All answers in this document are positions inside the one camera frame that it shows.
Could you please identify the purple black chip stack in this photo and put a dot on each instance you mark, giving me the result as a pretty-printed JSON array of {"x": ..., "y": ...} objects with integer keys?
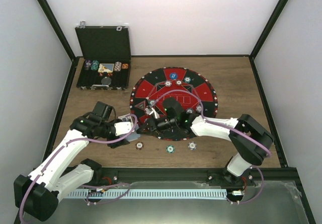
[{"x": 87, "y": 65}]

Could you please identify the grey round dealer disc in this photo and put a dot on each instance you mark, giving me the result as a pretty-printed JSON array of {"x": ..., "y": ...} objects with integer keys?
[{"x": 106, "y": 81}]

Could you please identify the silver case handle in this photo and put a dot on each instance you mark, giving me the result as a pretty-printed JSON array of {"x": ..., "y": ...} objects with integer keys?
[{"x": 99, "y": 87}]

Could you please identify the white blue chips top seat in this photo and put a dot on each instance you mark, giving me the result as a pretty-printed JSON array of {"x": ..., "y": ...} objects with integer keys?
[{"x": 168, "y": 83}]

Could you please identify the round red black poker mat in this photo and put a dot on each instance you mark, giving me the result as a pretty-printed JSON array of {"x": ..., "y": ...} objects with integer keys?
[{"x": 152, "y": 87}]

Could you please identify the teal chips top seat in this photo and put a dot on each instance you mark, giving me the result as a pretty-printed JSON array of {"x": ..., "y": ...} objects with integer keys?
[{"x": 187, "y": 79}]

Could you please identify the red yellow chip stack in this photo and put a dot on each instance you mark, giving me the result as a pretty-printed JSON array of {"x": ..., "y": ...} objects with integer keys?
[{"x": 125, "y": 66}]

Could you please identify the black poker chip case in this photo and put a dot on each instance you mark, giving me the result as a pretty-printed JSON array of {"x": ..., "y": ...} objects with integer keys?
[{"x": 106, "y": 44}]

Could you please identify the light blue slotted cable duct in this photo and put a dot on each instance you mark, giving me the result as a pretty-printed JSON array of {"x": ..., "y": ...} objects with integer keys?
[{"x": 212, "y": 194}]

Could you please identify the boxed card deck in case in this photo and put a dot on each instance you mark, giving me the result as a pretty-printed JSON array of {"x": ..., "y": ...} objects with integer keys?
[{"x": 106, "y": 68}]

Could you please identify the teal chip stack in case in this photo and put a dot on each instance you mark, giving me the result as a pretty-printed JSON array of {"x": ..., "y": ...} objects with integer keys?
[{"x": 95, "y": 65}]

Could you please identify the red black chip stack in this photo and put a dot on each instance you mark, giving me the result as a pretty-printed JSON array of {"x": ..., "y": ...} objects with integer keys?
[{"x": 139, "y": 145}]

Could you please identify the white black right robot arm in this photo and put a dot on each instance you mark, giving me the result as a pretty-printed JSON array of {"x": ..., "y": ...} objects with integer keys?
[{"x": 251, "y": 140}]

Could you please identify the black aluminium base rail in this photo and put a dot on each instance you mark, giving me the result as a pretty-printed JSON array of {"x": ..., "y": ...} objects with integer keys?
[{"x": 212, "y": 176}]

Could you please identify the blue backed card deck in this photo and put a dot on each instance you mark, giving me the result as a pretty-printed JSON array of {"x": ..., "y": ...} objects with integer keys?
[{"x": 133, "y": 136}]

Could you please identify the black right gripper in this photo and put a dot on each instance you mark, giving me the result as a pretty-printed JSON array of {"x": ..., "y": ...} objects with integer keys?
[{"x": 153, "y": 128}]

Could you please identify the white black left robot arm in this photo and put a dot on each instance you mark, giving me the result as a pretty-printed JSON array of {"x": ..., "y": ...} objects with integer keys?
[{"x": 40, "y": 192}]

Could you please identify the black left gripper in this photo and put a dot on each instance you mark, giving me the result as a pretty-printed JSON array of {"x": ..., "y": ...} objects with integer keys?
[{"x": 115, "y": 144}]

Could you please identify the white purple chip stack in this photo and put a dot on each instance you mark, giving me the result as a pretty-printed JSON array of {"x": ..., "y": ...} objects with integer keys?
[{"x": 192, "y": 145}]

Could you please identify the teal chip stack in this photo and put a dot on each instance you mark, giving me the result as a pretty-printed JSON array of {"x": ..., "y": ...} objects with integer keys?
[
  {"x": 170, "y": 149},
  {"x": 95, "y": 65}
]

